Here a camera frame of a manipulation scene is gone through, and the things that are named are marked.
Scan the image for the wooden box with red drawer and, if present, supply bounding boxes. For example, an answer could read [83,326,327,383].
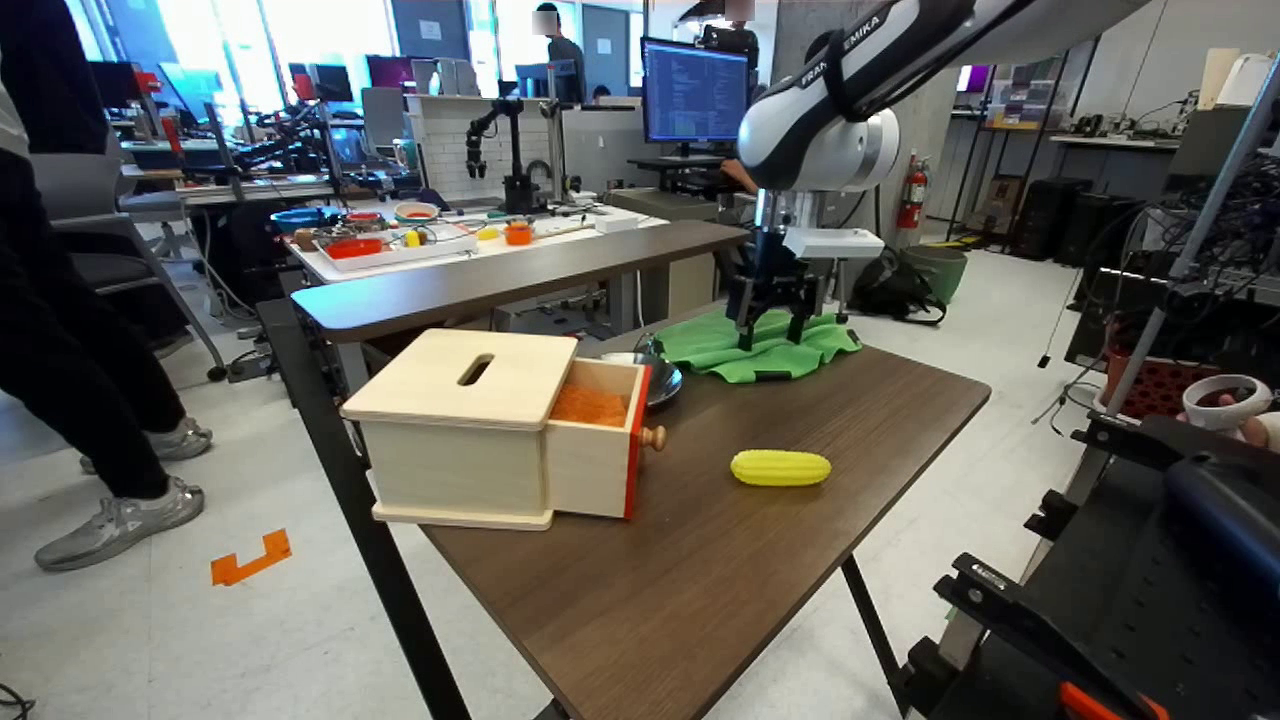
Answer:
[343,328,668,534]

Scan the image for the small metal bowl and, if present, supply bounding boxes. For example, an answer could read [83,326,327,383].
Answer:
[639,353,682,408]

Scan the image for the person in dark trousers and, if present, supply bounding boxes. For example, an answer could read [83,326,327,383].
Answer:
[0,0,210,574]

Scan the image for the white work table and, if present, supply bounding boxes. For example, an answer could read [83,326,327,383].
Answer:
[279,199,658,283]

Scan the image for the computer monitor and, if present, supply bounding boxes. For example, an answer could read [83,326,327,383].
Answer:
[639,36,752,146]

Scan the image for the red fire extinguisher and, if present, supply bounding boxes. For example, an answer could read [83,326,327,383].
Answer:
[895,153,927,232]

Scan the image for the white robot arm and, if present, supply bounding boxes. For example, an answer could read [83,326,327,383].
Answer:
[728,0,1145,347]

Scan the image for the orange bowl on table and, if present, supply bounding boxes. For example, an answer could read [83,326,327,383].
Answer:
[505,220,536,248]

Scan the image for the brown wooden desk with shelf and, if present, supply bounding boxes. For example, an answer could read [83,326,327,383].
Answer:
[260,220,988,720]

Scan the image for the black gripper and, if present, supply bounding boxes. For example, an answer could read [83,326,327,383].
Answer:
[722,228,817,353]

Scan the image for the small black robot arm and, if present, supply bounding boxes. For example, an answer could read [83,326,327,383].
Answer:
[463,101,544,215]

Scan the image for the person at far monitor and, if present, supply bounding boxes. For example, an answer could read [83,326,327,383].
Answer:
[536,0,584,103]

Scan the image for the black mounting platform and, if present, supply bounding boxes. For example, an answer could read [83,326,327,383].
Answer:
[901,422,1280,720]

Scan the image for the green cloth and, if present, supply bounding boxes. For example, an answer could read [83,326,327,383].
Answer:
[657,307,859,383]

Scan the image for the yellow plastic lemon toy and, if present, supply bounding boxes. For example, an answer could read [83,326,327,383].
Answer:
[728,450,831,488]

